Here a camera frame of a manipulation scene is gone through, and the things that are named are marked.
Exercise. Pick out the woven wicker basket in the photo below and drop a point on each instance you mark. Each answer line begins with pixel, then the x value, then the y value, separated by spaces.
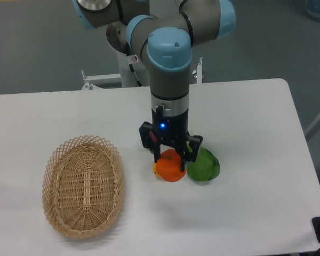
pixel 83 187

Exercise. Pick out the yellow fruit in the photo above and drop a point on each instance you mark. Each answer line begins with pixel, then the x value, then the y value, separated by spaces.
pixel 155 172

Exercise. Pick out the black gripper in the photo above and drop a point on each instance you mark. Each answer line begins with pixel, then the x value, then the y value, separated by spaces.
pixel 173 131

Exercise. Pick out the green vegetable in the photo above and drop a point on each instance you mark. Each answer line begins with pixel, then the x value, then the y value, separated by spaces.
pixel 205 168

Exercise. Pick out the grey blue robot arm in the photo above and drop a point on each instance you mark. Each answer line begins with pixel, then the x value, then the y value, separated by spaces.
pixel 164 47

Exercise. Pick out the orange fruit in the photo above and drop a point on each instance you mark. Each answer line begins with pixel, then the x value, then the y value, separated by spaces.
pixel 168 166

